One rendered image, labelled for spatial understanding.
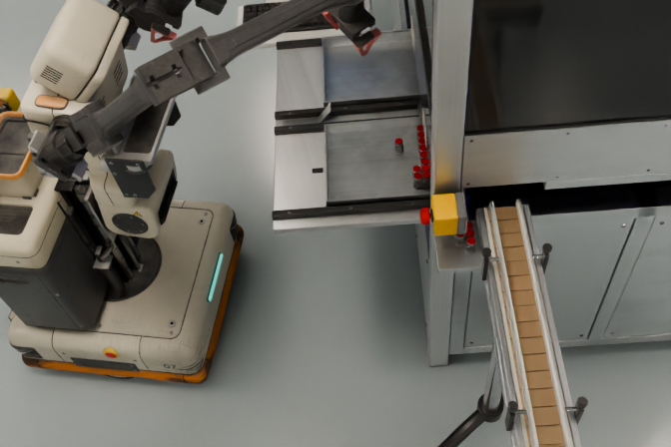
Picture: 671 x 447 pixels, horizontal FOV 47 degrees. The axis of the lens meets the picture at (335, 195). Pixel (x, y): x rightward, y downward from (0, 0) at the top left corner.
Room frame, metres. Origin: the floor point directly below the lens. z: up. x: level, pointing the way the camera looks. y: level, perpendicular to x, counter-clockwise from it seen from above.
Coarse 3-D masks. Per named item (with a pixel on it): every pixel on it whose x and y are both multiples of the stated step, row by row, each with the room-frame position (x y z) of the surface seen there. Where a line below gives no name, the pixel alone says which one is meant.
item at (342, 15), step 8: (344, 8) 1.28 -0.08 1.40; (352, 8) 1.28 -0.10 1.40; (360, 8) 1.29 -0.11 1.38; (336, 16) 1.31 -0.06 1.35; (344, 16) 1.29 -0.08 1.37; (352, 16) 1.28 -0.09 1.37; (360, 16) 1.30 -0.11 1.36; (368, 16) 1.30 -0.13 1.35; (344, 24) 1.29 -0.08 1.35; (352, 24) 1.28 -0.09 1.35; (360, 24) 1.28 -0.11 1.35; (368, 24) 1.28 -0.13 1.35; (352, 32) 1.26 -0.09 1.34
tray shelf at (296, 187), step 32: (288, 64) 1.69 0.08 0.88; (320, 64) 1.66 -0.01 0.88; (288, 96) 1.56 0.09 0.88; (320, 96) 1.54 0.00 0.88; (288, 160) 1.32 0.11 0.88; (320, 160) 1.30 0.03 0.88; (288, 192) 1.21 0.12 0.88; (320, 192) 1.20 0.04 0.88; (288, 224) 1.11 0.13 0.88; (320, 224) 1.10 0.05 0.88; (352, 224) 1.08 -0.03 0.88; (384, 224) 1.08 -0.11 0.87
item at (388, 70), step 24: (336, 48) 1.72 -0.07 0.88; (384, 48) 1.69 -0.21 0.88; (408, 48) 1.67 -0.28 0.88; (336, 72) 1.62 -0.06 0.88; (360, 72) 1.60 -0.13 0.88; (384, 72) 1.59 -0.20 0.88; (408, 72) 1.58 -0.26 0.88; (336, 96) 1.52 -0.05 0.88; (360, 96) 1.51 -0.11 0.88; (384, 96) 1.50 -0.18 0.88; (408, 96) 1.45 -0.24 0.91
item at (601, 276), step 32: (608, 192) 1.06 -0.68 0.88; (640, 192) 1.05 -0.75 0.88; (416, 224) 1.50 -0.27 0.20; (544, 224) 1.03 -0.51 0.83; (576, 224) 1.02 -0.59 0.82; (608, 224) 1.01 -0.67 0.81; (640, 224) 1.00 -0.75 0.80; (576, 256) 1.02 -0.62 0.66; (608, 256) 1.01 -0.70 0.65; (640, 256) 1.00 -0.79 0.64; (480, 288) 1.04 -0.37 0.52; (576, 288) 1.01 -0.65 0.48; (608, 288) 1.00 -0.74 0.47; (640, 288) 1.00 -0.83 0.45; (480, 320) 1.04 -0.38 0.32; (576, 320) 1.01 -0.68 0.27; (608, 320) 1.00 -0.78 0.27; (640, 320) 0.99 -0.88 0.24
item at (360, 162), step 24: (384, 120) 1.38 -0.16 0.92; (408, 120) 1.37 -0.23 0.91; (336, 144) 1.35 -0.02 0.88; (360, 144) 1.34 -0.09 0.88; (384, 144) 1.32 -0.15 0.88; (408, 144) 1.31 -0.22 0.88; (336, 168) 1.27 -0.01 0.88; (360, 168) 1.25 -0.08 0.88; (384, 168) 1.24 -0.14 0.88; (408, 168) 1.23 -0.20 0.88; (336, 192) 1.19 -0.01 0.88; (360, 192) 1.18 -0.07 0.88; (384, 192) 1.16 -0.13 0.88; (408, 192) 1.15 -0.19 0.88
